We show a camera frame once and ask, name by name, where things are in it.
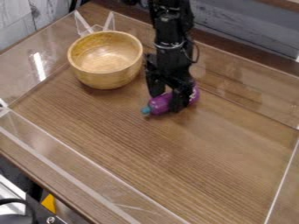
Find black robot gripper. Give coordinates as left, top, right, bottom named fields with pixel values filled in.
left=145, top=43, right=199, bottom=113

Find purple toy eggplant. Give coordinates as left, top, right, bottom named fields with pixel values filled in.
left=142, top=86, right=201, bottom=116

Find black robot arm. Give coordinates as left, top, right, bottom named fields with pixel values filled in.
left=143, top=0, right=201, bottom=115

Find light wooden bowl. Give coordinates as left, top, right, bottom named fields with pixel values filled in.
left=67, top=31, right=145, bottom=90

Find clear acrylic tray walls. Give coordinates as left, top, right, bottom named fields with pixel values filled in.
left=0, top=15, right=299, bottom=224

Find yellow tag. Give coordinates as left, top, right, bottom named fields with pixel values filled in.
left=42, top=194, right=56, bottom=214

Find black base with screw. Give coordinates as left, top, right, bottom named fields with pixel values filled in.
left=26, top=198, right=90, bottom=224

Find black cable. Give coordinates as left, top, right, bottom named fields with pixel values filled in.
left=0, top=198, right=38, bottom=224

